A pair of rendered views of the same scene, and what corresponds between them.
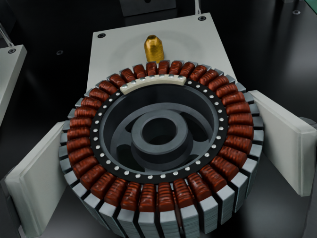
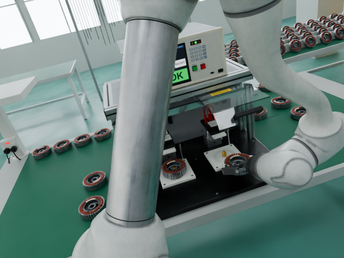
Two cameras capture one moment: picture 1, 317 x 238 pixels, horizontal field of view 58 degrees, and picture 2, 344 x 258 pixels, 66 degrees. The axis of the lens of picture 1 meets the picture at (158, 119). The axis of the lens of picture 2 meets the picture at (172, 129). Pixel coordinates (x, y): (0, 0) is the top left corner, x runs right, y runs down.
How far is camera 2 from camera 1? 95 cm
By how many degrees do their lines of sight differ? 23
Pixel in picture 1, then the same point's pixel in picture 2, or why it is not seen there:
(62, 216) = (220, 184)
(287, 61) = (254, 152)
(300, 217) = not seen: hidden behind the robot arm
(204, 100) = (243, 157)
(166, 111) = (237, 159)
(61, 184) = not seen: hidden behind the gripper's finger
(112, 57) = (213, 157)
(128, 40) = (215, 153)
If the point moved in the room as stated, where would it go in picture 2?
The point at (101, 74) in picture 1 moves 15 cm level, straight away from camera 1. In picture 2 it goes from (213, 160) to (195, 148)
